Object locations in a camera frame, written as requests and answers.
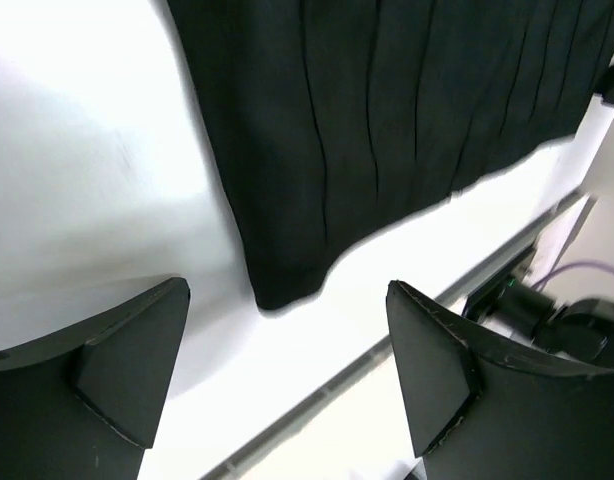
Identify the black pleated skirt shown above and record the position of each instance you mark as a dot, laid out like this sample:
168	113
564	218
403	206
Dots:
331	120

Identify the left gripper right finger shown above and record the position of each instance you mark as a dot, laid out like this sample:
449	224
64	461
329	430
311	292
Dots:
482	406

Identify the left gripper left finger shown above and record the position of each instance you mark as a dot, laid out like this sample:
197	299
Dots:
85	402

